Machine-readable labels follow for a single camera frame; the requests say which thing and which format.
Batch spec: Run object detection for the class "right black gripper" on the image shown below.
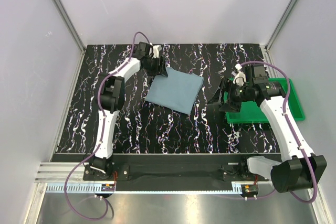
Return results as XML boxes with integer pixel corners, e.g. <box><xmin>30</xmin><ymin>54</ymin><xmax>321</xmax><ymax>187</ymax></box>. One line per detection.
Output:
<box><xmin>207</xmin><ymin>77</ymin><xmax>253</xmax><ymax>113</ymax></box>

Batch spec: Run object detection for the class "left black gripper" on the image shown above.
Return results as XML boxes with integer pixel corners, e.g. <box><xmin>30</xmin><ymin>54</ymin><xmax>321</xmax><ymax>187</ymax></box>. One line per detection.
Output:
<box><xmin>143</xmin><ymin>56</ymin><xmax>167</xmax><ymax>78</ymax></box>

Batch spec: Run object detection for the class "blue-grey t shirt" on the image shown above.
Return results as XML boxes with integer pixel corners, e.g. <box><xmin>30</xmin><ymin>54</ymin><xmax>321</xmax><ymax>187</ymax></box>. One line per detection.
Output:
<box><xmin>145</xmin><ymin>68</ymin><xmax>204</xmax><ymax>115</ymax></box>

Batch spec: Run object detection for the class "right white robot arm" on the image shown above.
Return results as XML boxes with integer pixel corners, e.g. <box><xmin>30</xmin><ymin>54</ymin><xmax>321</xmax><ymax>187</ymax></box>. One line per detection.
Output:
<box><xmin>208</xmin><ymin>61</ymin><xmax>327</xmax><ymax>194</ymax></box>

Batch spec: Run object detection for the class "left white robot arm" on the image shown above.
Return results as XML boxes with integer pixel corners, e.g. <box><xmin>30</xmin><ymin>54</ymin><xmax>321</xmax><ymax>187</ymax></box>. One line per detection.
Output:
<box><xmin>86</xmin><ymin>42</ymin><xmax>168</xmax><ymax>180</ymax></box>

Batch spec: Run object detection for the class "green plastic tray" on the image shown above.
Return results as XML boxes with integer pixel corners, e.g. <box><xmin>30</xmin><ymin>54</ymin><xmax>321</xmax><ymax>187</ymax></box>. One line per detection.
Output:
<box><xmin>226</xmin><ymin>79</ymin><xmax>306</xmax><ymax>124</ymax></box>

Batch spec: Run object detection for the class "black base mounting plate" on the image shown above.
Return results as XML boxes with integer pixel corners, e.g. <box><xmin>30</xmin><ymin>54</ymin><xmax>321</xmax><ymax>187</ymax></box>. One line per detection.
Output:
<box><xmin>83</xmin><ymin>154</ymin><xmax>264</xmax><ymax>182</ymax></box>

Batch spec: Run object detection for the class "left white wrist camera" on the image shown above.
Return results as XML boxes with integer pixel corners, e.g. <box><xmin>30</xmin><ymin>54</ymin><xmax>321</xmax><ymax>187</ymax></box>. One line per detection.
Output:
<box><xmin>153</xmin><ymin>45</ymin><xmax>162</xmax><ymax>58</ymax></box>

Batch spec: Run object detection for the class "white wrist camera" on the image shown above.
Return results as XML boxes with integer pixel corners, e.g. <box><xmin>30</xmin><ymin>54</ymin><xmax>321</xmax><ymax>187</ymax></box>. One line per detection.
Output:
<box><xmin>153</xmin><ymin>45</ymin><xmax>162</xmax><ymax>58</ymax></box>
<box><xmin>232</xmin><ymin>63</ymin><xmax>246</xmax><ymax>87</ymax></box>

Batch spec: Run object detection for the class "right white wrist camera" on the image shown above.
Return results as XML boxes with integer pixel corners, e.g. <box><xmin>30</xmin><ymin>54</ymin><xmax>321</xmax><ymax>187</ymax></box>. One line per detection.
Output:
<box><xmin>232</xmin><ymin>63</ymin><xmax>246</xmax><ymax>87</ymax></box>

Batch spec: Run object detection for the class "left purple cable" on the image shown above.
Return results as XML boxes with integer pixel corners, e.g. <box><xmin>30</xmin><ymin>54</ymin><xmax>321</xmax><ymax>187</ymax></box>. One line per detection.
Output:
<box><xmin>64</xmin><ymin>32</ymin><xmax>114</xmax><ymax>221</ymax></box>

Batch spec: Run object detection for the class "purple cable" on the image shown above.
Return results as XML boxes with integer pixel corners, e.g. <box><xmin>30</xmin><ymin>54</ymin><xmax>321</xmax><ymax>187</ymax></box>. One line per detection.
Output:
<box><xmin>240</xmin><ymin>61</ymin><xmax>320</xmax><ymax>204</ymax></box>
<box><xmin>64</xmin><ymin>32</ymin><xmax>114</xmax><ymax>221</ymax></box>

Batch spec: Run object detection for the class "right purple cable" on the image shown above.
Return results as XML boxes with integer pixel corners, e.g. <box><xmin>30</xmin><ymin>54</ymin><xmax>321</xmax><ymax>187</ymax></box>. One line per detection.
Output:
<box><xmin>240</xmin><ymin>61</ymin><xmax>320</xmax><ymax>204</ymax></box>

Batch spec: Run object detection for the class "left aluminium frame post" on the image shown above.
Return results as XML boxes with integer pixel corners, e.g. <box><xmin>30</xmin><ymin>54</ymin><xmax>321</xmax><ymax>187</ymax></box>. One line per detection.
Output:
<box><xmin>52</xmin><ymin>0</ymin><xmax>86</xmax><ymax>53</ymax></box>

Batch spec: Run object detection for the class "aluminium frame post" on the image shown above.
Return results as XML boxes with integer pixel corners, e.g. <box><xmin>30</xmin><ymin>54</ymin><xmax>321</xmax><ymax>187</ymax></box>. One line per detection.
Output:
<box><xmin>265</xmin><ymin>0</ymin><xmax>299</xmax><ymax>51</ymax></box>
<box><xmin>52</xmin><ymin>0</ymin><xmax>86</xmax><ymax>53</ymax></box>

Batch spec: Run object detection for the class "grey slotted cable duct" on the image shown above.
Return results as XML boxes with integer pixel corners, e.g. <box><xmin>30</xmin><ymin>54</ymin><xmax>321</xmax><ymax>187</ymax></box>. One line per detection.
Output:
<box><xmin>46</xmin><ymin>182</ymin><xmax>242</xmax><ymax>195</ymax></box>

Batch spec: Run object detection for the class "right aluminium frame post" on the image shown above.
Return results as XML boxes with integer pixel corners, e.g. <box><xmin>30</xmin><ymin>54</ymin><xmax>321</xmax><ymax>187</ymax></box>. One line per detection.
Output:
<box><xmin>265</xmin><ymin>0</ymin><xmax>299</xmax><ymax>51</ymax></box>

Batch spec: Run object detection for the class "aluminium cross rail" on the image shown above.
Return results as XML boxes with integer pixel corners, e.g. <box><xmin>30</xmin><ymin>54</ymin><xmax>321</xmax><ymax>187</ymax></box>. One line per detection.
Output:
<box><xmin>34</xmin><ymin>162</ymin><xmax>321</xmax><ymax>184</ymax></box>

